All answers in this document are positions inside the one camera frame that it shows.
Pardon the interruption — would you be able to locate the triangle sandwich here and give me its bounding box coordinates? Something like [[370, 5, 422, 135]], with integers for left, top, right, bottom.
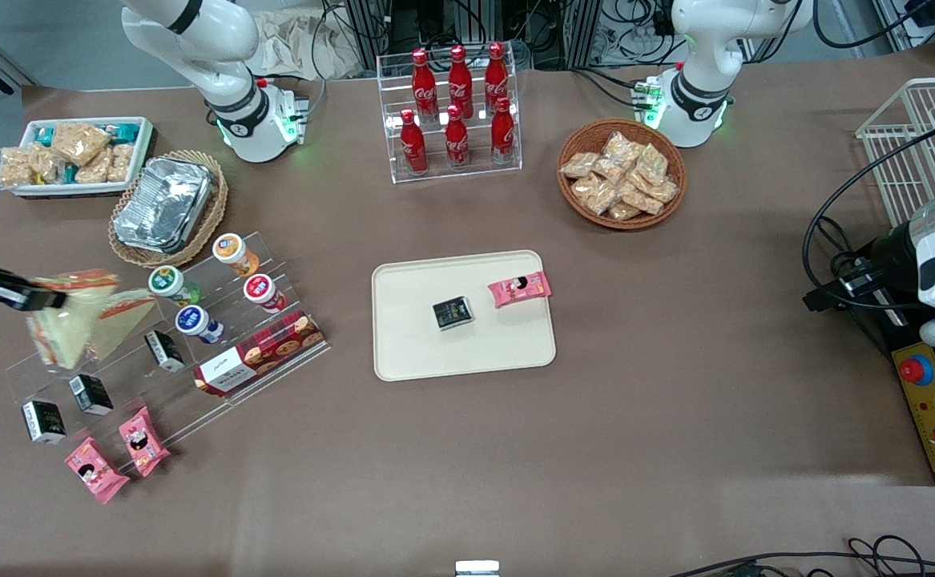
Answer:
[[25, 270, 119, 369], [87, 288, 159, 361]]

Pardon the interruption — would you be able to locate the white wire basket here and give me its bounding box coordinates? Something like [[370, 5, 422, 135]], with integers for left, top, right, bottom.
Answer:
[[856, 77, 935, 229]]

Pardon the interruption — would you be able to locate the black looped cable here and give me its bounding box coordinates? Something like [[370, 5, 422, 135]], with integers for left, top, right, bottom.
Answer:
[[802, 128, 935, 312]]

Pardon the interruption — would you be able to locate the small black snack box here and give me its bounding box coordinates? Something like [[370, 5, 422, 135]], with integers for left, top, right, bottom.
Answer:
[[22, 401, 67, 445], [69, 374, 114, 416], [144, 330, 186, 373], [433, 296, 475, 332]]

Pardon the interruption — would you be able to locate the black floor cable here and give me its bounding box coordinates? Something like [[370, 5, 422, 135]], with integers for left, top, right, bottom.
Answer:
[[667, 535, 935, 577]]

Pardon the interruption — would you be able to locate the beige crumpled cloth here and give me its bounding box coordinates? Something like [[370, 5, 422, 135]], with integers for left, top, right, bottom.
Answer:
[[259, 8, 360, 81]]

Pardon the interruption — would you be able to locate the white rectangular dish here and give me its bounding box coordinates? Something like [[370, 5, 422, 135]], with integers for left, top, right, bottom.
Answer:
[[1, 117, 155, 198]]

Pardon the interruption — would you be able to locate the blue lid cup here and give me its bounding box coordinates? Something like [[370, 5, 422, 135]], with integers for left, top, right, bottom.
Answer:
[[175, 306, 225, 345]]

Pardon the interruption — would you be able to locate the red plaid cookie box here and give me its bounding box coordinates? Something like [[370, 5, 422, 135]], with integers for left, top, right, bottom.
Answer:
[[193, 311, 325, 397]]

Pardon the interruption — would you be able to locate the foil food container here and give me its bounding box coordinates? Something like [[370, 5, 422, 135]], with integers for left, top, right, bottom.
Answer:
[[113, 157, 213, 254]]

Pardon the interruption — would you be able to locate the green lid cup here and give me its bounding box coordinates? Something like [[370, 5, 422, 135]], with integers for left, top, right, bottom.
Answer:
[[148, 266, 202, 307]]

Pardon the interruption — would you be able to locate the clear acrylic tiered stand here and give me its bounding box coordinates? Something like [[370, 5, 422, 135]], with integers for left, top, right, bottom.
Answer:
[[4, 231, 332, 474]]

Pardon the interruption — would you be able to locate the orange lid cup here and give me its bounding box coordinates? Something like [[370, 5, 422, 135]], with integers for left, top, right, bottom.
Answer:
[[212, 232, 261, 277]]

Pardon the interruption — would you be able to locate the oval wicker basket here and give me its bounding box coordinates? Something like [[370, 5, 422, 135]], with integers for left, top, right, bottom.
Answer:
[[108, 149, 229, 268]]

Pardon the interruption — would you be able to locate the clear acrylic bottle rack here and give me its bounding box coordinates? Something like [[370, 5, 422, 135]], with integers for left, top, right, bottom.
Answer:
[[377, 44, 522, 185]]

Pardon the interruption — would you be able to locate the large puffed rice snack pack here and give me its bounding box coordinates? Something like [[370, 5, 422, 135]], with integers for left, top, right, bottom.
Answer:
[[50, 122, 111, 166]]

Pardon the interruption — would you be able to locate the red cola bottle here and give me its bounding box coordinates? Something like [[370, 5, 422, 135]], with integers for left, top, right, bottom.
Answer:
[[484, 42, 510, 113], [400, 109, 429, 176], [447, 45, 474, 119], [411, 48, 438, 121], [490, 97, 516, 165], [444, 104, 470, 169]]

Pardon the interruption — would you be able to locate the pink snack packet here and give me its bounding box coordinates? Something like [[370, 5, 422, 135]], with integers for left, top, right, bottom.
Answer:
[[64, 437, 131, 505], [489, 271, 553, 309], [119, 406, 171, 478]]

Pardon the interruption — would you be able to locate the red lid cup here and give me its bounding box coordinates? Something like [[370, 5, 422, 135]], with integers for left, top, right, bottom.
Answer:
[[243, 274, 288, 313]]

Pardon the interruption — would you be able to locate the round wicker basket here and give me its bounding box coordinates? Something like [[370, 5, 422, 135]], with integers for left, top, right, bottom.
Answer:
[[557, 119, 687, 232]]

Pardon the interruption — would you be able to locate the beige plastic tray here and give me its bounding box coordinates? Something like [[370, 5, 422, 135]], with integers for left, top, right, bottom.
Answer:
[[371, 250, 557, 382]]

